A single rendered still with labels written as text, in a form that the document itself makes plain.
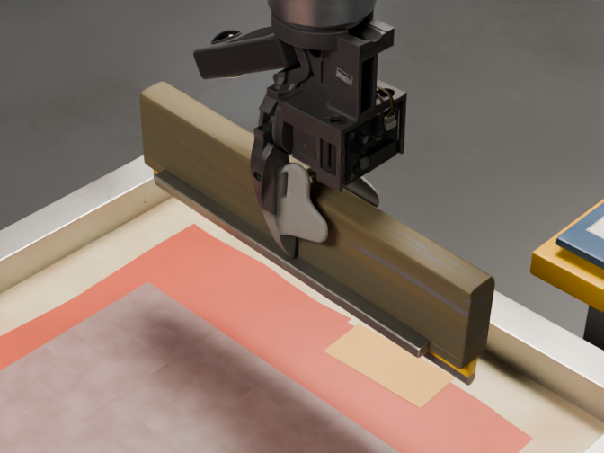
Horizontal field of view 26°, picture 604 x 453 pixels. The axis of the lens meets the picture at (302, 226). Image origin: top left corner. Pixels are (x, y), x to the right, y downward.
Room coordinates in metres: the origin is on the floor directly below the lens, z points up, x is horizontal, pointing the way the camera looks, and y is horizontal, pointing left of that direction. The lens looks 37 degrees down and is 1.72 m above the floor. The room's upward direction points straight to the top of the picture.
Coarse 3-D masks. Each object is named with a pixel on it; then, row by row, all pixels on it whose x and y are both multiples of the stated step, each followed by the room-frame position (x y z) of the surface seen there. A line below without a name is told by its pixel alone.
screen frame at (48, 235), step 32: (96, 192) 1.02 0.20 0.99; (128, 192) 1.02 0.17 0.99; (160, 192) 1.05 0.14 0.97; (32, 224) 0.97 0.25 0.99; (64, 224) 0.97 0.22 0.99; (96, 224) 0.99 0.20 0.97; (0, 256) 0.92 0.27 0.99; (32, 256) 0.94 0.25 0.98; (64, 256) 0.97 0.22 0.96; (0, 288) 0.91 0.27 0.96; (512, 320) 0.84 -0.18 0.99; (544, 320) 0.84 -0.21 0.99; (512, 352) 0.82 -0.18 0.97; (544, 352) 0.80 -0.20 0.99; (576, 352) 0.80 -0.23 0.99; (544, 384) 0.79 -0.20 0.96; (576, 384) 0.77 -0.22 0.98
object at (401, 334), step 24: (168, 192) 0.90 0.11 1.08; (192, 192) 0.89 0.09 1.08; (216, 216) 0.86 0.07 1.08; (240, 240) 0.84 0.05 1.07; (264, 240) 0.83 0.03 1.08; (288, 264) 0.80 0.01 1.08; (312, 264) 0.80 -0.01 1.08; (312, 288) 0.78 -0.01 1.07; (336, 288) 0.77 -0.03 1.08; (360, 312) 0.75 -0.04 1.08; (384, 312) 0.75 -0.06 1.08; (408, 336) 0.72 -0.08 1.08
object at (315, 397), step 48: (336, 336) 0.85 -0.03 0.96; (288, 384) 0.79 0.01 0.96; (336, 384) 0.80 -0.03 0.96; (192, 432) 0.74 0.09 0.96; (240, 432) 0.74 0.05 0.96; (288, 432) 0.74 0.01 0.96; (336, 432) 0.74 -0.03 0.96; (384, 432) 0.74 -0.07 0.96; (432, 432) 0.74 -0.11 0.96; (480, 432) 0.74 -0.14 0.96
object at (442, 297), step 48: (144, 96) 0.94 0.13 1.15; (144, 144) 0.94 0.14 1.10; (192, 144) 0.89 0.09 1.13; (240, 144) 0.87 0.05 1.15; (240, 192) 0.86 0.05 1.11; (336, 192) 0.81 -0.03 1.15; (336, 240) 0.78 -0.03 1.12; (384, 240) 0.75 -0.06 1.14; (384, 288) 0.75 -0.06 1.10; (432, 288) 0.72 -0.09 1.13; (480, 288) 0.70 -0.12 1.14; (432, 336) 0.71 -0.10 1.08; (480, 336) 0.71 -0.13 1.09
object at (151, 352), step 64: (192, 256) 0.97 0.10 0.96; (64, 320) 0.88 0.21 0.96; (128, 320) 0.88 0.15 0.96; (192, 320) 0.88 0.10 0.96; (256, 320) 0.88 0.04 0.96; (320, 320) 0.88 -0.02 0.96; (0, 384) 0.79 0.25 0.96; (64, 384) 0.79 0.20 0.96; (128, 384) 0.79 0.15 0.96; (192, 384) 0.79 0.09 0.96; (256, 384) 0.79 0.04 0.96; (0, 448) 0.72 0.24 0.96; (64, 448) 0.72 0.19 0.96; (128, 448) 0.72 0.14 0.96
